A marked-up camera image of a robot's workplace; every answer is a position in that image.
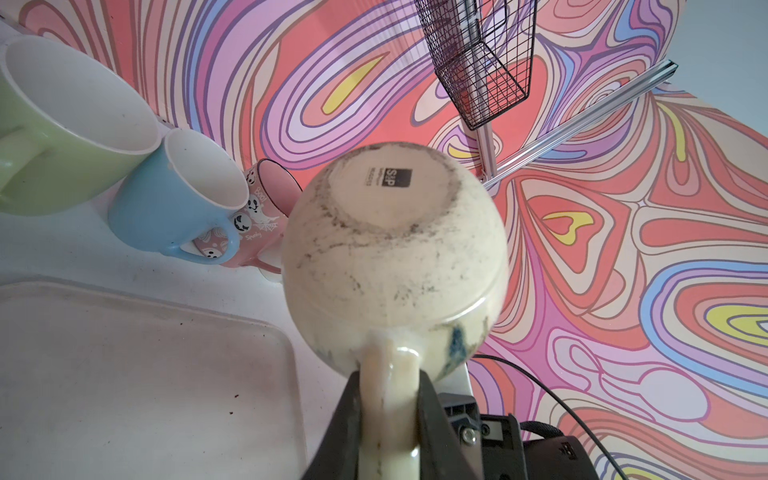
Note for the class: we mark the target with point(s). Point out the light green mug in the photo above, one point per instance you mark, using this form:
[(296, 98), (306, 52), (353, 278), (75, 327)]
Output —
[(70, 127)]

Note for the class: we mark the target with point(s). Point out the white mug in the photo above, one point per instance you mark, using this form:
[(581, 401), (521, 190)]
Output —
[(271, 274)]

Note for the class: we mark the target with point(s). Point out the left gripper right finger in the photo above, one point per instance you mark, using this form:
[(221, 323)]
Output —
[(440, 455)]

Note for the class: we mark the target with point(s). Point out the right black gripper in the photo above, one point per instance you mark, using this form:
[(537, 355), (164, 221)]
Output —
[(500, 447)]

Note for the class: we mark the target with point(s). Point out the back black wire basket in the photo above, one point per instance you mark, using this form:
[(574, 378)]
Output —
[(482, 53)]

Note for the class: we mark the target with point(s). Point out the light blue mug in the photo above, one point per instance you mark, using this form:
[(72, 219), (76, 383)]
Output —
[(186, 188)]

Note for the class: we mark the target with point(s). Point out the beige serving tray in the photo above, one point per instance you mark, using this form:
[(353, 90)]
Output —
[(96, 385)]

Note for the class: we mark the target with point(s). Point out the beige teapot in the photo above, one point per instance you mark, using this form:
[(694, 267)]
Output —
[(395, 268)]

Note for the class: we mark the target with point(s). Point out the pink mug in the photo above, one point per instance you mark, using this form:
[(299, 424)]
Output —
[(260, 224)]

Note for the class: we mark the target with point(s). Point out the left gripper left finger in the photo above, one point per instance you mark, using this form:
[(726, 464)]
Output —
[(338, 453)]

